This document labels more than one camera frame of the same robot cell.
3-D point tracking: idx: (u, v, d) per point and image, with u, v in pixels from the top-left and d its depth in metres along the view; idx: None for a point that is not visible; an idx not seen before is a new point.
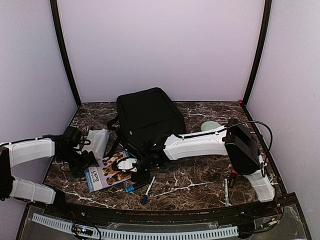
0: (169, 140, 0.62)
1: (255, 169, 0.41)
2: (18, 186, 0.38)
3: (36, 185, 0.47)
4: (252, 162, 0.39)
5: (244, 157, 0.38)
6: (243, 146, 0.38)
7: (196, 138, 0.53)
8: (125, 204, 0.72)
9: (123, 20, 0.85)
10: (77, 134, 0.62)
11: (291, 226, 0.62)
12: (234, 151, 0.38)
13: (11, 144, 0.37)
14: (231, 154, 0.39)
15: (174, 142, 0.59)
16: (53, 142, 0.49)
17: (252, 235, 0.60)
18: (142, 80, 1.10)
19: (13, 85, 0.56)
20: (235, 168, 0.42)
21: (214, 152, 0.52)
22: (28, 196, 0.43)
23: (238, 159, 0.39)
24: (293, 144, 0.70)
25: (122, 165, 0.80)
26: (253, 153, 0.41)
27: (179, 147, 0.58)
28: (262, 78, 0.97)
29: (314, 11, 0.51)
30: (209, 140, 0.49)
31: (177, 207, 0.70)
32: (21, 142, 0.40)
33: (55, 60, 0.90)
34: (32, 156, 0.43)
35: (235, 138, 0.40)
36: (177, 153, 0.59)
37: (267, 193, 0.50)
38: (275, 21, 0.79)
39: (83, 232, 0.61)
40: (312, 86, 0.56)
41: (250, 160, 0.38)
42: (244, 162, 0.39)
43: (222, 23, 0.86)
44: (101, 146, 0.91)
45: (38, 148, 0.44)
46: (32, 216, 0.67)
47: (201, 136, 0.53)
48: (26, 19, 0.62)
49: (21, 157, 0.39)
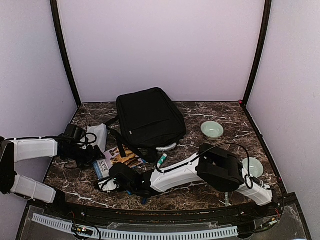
0: (154, 176, 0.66)
1: (239, 185, 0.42)
2: (20, 181, 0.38)
3: (37, 183, 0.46)
4: (231, 182, 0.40)
5: (222, 180, 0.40)
6: (218, 170, 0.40)
7: (174, 171, 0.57)
8: (125, 204, 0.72)
9: (123, 20, 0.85)
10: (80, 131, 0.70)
11: (291, 226, 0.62)
12: (210, 177, 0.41)
13: (17, 140, 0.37)
14: (208, 179, 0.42)
15: (156, 179, 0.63)
16: (56, 142, 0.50)
17: (252, 235, 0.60)
18: (143, 80, 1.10)
19: (13, 85, 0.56)
20: (220, 188, 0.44)
21: (193, 178, 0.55)
22: (29, 193, 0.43)
23: (218, 182, 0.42)
24: (294, 144, 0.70)
25: (106, 187, 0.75)
26: (232, 172, 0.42)
27: (165, 180, 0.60)
28: (262, 78, 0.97)
29: (314, 11, 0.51)
30: (184, 171, 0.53)
31: (177, 207, 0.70)
32: (27, 139, 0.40)
33: (55, 60, 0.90)
34: (36, 154, 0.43)
35: (207, 164, 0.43)
36: (163, 186, 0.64)
37: (263, 197, 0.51)
38: (276, 21, 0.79)
39: (83, 232, 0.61)
40: (312, 86, 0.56)
41: (228, 180, 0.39)
42: (223, 183, 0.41)
43: (222, 23, 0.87)
44: (103, 137, 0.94)
45: (42, 146, 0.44)
46: (32, 216, 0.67)
47: (178, 168, 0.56)
48: (27, 20, 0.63)
49: (26, 153, 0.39)
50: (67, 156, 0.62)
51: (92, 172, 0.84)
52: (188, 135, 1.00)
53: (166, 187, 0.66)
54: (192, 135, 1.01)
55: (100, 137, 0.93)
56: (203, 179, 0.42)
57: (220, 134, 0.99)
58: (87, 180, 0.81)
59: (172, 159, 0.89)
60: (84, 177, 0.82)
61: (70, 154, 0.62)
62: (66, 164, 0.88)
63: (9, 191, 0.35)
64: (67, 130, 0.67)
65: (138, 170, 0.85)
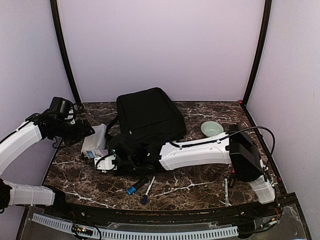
0: (167, 150, 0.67)
1: (257, 176, 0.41)
2: (16, 193, 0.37)
3: (35, 189, 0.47)
4: (255, 170, 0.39)
5: (249, 166, 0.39)
6: (248, 154, 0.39)
7: (197, 147, 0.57)
8: (125, 204, 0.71)
9: (123, 20, 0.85)
10: (66, 107, 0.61)
11: (291, 226, 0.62)
12: (239, 161, 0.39)
13: None
14: (234, 163, 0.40)
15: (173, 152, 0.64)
16: (37, 126, 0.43)
17: (252, 235, 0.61)
18: (143, 80, 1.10)
19: (13, 85, 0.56)
20: (239, 175, 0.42)
21: (210, 159, 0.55)
22: (28, 201, 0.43)
23: (241, 167, 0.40)
24: (294, 144, 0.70)
25: (102, 165, 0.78)
26: (256, 161, 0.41)
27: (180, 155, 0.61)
28: (262, 78, 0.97)
29: (314, 11, 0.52)
30: (210, 148, 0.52)
31: (177, 207, 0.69)
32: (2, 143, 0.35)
33: (55, 59, 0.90)
34: (22, 148, 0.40)
35: (237, 145, 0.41)
36: (173, 163, 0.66)
37: (268, 195, 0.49)
38: (275, 21, 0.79)
39: (83, 232, 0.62)
40: (312, 86, 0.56)
41: (253, 166, 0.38)
42: (248, 170, 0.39)
43: (222, 23, 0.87)
44: (103, 137, 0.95)
45: (25, 139, 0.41)
46: (32, 216, 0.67)
47: (202, 145, 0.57)
48: (27, 21, 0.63)
49: (7, 157, 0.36)
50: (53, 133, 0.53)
51: (92, 172, 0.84)
52: (188, 135, 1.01)
53: (174, 166, 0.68)
54: (192, 135, 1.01)
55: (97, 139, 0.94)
56: (230, 160, 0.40)
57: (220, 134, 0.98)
58: (87, 180, 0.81)
59: None
60: (84, 177, 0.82)
61: (54, 131, 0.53)
62: (66, 164, 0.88)
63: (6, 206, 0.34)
64: (51, 105, 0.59)
65: None
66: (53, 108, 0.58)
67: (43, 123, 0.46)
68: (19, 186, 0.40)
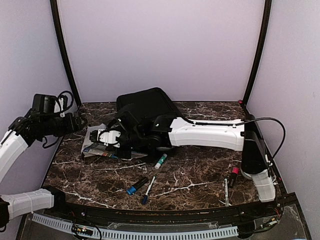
0: (177, 124, 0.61)
1: (262, 170, 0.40)
2: (15, 206, 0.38)
3: (33, 197, 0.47)
4: (262, 163, 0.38)
5: (259, 156, 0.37)
6: (260, 145, 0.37)
7: (212, 128, 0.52)
8: (125, 204, 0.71)
9: (123, 20, 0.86)
10: (48, 102, 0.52)
11: (292, 226, 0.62)
12: (251, 150, 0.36)
13: None
14: (244, 151, 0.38)
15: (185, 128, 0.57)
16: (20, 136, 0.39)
17: (252, 235, 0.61)
18: (143, 80, 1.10)
19: (13, 85, 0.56)
20: (244, 166, 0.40)
21: (221, 144, 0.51)
22: (27, 210, 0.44)
23: (251, 157, 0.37)
24: (294, 144, 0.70)
25: (105, 137, 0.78)
26: (264, 153, 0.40)
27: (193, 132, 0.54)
28: (262, 78, 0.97)
29: (313, 12, 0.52)
30: (225, 132, 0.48)
31: (177, 207, 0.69)
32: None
33: (55, 59, 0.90)
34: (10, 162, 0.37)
35: (253, 135, 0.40)
36: (182, 138, 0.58)
37: (268, 193, 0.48)
38: (275, 21, 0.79)
39: (83, 232, 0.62)
40: (312, 86, 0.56)
41: (262, 160, 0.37)
42: (256, 161, 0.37)
43: (221, 24, 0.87)
44: None
45: (12, 152, 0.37)
46: (32, 216, 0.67)
47: (218, 127, 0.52)
48: (27, 21, 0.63)
49: None
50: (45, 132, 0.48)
51: (92, 172, 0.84)
52: None
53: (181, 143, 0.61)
54: None
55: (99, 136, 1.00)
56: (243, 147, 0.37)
57: None
58: (87, 179, 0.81)
59: (172, 159, 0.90)
60: (84, 177, 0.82)
61: (45, 131, 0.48)
62: (66, 164, 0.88)
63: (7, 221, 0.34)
64: (33, 105, 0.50)
65: (138, 170, 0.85)
66: (35, 107, 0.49)
67: (26, 128, 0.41)
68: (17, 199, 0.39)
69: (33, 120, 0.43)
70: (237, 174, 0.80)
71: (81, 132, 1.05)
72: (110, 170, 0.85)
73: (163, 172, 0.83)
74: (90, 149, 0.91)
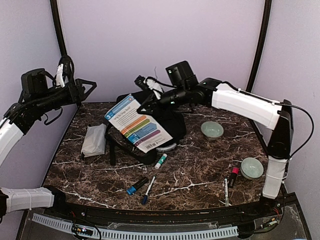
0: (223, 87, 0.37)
1: (284, 155, 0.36)
2: (13, 200, 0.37)
3: (33, 194, 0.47)
4: (288, 147, 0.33)
5: (287, 138, 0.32)
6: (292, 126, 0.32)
7: (258, 100, 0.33)
8: (125, 204, 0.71)
9: (123, 20, 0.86)
10: (38, 78, 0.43)
11: (291, 226, 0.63)
12: (284, 129, 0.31)
13: None
14: (276, 130, 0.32)
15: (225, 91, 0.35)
16: (13, 125, 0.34)
17: (252, 235, 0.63)
18: None
19: (12, 85, 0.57)
20: (269, 147, 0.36)
21: (266, 121, 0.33)
22: (26, 205, 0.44)
23: (280, 133, 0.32)
24: (294, 144, 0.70)
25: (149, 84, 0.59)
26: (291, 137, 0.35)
27: (234, 98, 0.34)
28: (262, 77, 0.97)
29: (313, 12, 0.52)
30: (268, 108, 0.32)
31: (177, 207, 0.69)
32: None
33: (54, 59, 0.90)
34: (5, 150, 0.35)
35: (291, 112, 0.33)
36: (221, 104, 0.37)
37: (275, 188, 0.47)
38: (276, 21, 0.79)
39: (83, 232, 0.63)
40: (312, 85, 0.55)
41: (289, 141, 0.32)
42: (283, 142, 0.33)
43: (221, 23, 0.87)
44: (103, 137, 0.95)
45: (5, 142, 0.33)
46: (32, 216, 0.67)
47: (263, 101, 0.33)
48: (26, 21, 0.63)
49: None
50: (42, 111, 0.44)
51: (92, 172, 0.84)
52: (188, 135, 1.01)
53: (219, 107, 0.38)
54: (192, 135, 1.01)
55: (130, 109, 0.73)
56: (277, 125, 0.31)
57: (220, 134, 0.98)
58: (87, 179, 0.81)
59: (172, 159, 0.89)
60: (84, 177, 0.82)
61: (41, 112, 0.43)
62: (66, 164, 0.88)
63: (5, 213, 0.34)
64: (22, 85, 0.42)
65: (138, 170, 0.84)
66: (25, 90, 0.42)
67: (21, 116, 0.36)
68: (16, 193, 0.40)
69: (26, 106, 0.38)
70: (237, 174, 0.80)
71: (80, 132, 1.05)
72: (110, 170, 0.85)
73: (163, 172, 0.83)
74: (115, 120, 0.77)
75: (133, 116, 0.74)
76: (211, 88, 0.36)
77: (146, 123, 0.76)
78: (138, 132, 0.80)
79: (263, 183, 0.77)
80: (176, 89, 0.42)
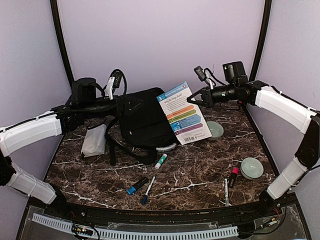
0: (268, 89, 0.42)
1: (310, 163, 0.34)
2: (18, 179, 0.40)
3: (38, 183, 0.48)
4: (316, 156, 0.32)
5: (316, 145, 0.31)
6: None
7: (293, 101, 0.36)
8: (125, 204, 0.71)
9: (123, 20, 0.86)
10: (89, 88, 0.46)
11: (291, 226, 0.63)
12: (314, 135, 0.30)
13: (5, 131, 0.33)
14: (308, 135, 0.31)
15: (267, 91, 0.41)
16: (58, 120, 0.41)
17: (252, 235, 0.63)
18: (143, 80, 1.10)
19: (13, 85, 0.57)
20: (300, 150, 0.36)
21: (299, 122, 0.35)
22: (27, 190, 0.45)
23: (309, 137, 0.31)
24: (294, 144, 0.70)
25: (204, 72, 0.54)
26: None
27: (272, 98, 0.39)
28: (262, 77, 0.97)
29: (313, 12, 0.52)
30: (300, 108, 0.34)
31: (177, 207, 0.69)
32: (14, 126, 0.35)
33: (54, 59, 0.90)
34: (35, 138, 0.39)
35: None
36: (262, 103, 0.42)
37: (282, 189, 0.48)
38: (276, 21, 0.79)
39: (83, 232, 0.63)
40: (312, 85, 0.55)
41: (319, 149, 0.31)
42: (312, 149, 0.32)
43: (221, 23, 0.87)
44: (103, 137, 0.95)
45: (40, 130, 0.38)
46: (32, 216, 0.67)
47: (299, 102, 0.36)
48: (25, 20, 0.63)
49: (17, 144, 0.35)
50: (88, 117, 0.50)
51: (92, 172, 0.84)
52: None
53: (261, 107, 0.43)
54: None
55: (181, 96, 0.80)
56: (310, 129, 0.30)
57: (220, 133, 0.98)
58: (87, 179, 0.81)
59: (172, 159, 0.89)
60: (84, 177, 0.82)
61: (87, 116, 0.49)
62: (66, 164, 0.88)
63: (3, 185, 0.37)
64: (72, 93, 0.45)
65: (138, 171, 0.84)
66: (75, 97, 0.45)
67: (67, 119, 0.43)
68: (24, 173, 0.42)
69: (75, 112, 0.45)
70: (237, 174, 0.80)
71: (81, 132, 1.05)
72: (110, 170, 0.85)
73: (163, 172, 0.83)
74: (164, 103, 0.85)
75: (182, 104, 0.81)
76: (256, 88, 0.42)
77: (193, 114, 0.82)
78: (183, 120, 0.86)
79: (263, 183, 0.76)
80: (227, 86, 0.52)
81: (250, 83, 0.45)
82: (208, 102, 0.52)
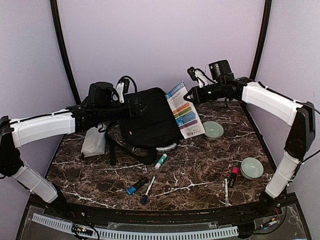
0: (254, 85, 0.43)
1: (298, 154, 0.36)
2: (24, 173, 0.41)
3: (43, 181, 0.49)
4: (303, 146, 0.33)
5: (303, 136, 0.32)
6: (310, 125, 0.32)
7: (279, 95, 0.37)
8: (125, 204, 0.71)
9: (123, 20, 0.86)
10: (105, 91, 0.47)
11: (291, 226, 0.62)
12: (301, 126, 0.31)
13: (20, 123, 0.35)
14: (295, 127, 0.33)
15: (253, 86, 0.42)
16: (73, 119, 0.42)
17: (252, 235, 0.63)
18: (143, 80, 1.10)
19: (12, 85, 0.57)
20: (288, 142, 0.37)
21: (285, 114, 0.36)
22: (31, 186, 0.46)
23: (297, 129, 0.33)
24: None
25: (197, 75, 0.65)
26: (311, 139, 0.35)
27: (257, 93, 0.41)
28: (262, 77, 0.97)
29: (314, 11, 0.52)
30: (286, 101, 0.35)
31: (177, 207, 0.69)
32: (31, 120, 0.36)
33: (54, 59, 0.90)
34: (50, 133, 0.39)
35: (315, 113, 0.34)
36: (250, 98, 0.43)
37: (281, 187, 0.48)
38: (276, 21, 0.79)
39: (83, 232, 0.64)
40: (312, 85, 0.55)
41: (306, 140, 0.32)
42: (299, 140, 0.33)
43: (221, 23, 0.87)
44: (103, 137, 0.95)
45: (54, 126, 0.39)
46: (32, 216, 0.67)
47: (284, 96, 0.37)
48: (25, 21, 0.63)
49: (30, 136, 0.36)
50: (102, 119, 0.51)
51: (92, 172, 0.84)
52: None
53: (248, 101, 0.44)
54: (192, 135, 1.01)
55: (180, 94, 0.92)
56: (297, 120, 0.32)
57: (220, 133, 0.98)
58: (87, 179, 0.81)
59: (172, 159, 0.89)
60: (84, 177, 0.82)
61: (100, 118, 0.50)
62: (66, 164, 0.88)
63: (9, 176, 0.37)
64: (90, 95, 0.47)
65: (138, 171, 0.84)
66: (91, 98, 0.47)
67: (82, 119, 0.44)
68: (31, 169, 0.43)
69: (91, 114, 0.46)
70: (237, 174, 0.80)
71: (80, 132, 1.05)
72: (110, 170, 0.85)
73: (163, 172, 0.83)
74: (171, 101, 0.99)
75: (181, 101, 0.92)
76: (242, 84, 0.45)
77: (189, 110, 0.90)
78: (185, 116, 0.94)
79: (263, 183, 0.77)
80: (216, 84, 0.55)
81: (236, 81, 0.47)
82: (195, 98, 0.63)
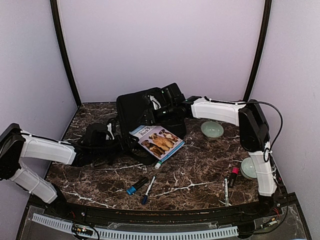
0: (198, 102, 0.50)
1: (255, 148, 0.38)
2: (22, 175, 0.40)
3: (41, 182, 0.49)
4: (257, 140, 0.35)
5: (252, 132, 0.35)
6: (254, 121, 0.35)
7: (222, 104, 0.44)
8: (125, 204, 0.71)
9: (122, 20, 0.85)
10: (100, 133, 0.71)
11: (291, 226, 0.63)
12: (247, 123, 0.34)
13: (31, 136, 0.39)
14: (243, 126, 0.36)
15: (198, 103, 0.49)
16: (74, 153, 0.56)
17: (252, 235, 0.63)
18: (142, 80, 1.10)
19: (12, 86, 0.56)
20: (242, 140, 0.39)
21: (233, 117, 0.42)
22: (30, 187, 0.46)
23: (244, 127, 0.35)
24: (294, 144, 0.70)
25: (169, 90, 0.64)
26: (262, 132, 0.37)
27: (204, 106, 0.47)
28: (262, 77, 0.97)
29: (314, 12, 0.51)
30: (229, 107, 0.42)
31: (177, 207, 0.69)
32: (41, 139, 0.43)
33: (54, 60, 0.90)
34: (50, 156, 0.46)
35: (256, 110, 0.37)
36: (202, 112, 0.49)
37: (266, 184, 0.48)
38: (276, 21, 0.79)
39: (83, 232, 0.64)
40: (312, 85, 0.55)
41: (256, 134, 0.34)
42: (251, 136, 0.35)
43: (221, 23, 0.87)
44: None
45: (56, 151, 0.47)
46: (32, 216, 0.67)
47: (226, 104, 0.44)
48: (25, 22, 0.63)
49: (36, 153, 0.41)
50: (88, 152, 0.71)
51: (92, 172, 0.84)
52: (188, 135, 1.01)
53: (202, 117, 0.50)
54: (192, 135, 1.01)
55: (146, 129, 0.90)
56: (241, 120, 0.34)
57: (220, 133, 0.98)
58: (87, 180, 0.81)
59: (172, 159, 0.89)
60: (84, 177, 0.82)
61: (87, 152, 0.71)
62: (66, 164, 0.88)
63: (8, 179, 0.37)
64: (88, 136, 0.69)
65: (138, 171, 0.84)
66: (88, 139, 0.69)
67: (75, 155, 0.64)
68: (28, 171, 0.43)
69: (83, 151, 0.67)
70: (237, 174, 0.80)
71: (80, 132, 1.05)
72: (110, 170, 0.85)
73: (163, 172, 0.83)
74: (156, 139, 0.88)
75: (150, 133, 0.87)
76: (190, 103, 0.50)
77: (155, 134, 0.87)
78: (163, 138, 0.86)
79: None
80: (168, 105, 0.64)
81: (184, 103, 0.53)
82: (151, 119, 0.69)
